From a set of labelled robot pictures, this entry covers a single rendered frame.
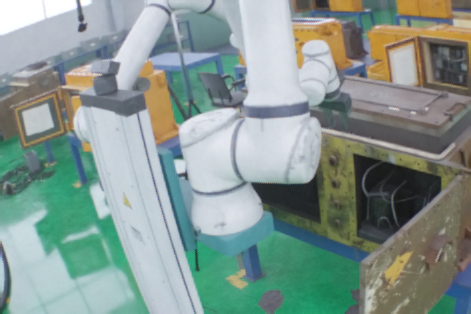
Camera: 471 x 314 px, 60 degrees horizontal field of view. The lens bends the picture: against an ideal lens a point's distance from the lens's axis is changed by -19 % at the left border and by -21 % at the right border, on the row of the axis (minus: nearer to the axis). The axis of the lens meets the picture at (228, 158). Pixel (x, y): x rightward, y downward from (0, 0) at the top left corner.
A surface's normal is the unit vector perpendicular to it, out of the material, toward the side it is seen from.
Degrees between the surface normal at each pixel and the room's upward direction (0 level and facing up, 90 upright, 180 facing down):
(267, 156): 80
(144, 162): 90
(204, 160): 89
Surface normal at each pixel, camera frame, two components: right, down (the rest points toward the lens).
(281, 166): -0.43, 0.47
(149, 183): 0.62, 0.18
